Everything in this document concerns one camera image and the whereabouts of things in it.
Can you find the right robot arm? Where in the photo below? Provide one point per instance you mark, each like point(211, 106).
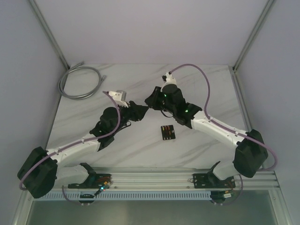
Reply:
point(249, 153)

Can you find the right aluminium frame post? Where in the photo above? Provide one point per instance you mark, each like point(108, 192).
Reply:
point(254, 33)

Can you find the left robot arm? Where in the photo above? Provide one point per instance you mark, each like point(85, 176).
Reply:
point(44, 170)

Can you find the grey slotted cable duct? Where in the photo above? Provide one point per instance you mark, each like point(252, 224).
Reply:
point(126, 195)

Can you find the aluminium front rail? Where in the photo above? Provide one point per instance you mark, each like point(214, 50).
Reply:
point(175, 179)

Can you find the left aluminium frame post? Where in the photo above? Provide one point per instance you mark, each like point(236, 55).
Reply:
point(46, 29)

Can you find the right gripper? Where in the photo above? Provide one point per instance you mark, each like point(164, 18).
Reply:
point(152, 101)

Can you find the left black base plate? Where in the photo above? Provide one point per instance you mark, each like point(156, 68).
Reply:
point(98, 179)

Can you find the black fuse box base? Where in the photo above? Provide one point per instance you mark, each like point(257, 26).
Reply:
point(168, 132)

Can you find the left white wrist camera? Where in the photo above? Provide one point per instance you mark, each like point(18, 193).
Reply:
point(119, 97)

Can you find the aluminium frame post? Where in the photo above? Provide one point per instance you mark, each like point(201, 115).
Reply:
point(46, 29)
point(254, 33)

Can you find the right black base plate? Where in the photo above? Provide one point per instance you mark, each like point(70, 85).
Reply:
point(204, 181)

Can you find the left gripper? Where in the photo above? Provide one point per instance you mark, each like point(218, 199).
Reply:
point(133, 110)

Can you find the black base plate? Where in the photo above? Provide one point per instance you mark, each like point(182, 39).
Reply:
point(98, 179)
point(204, 181)

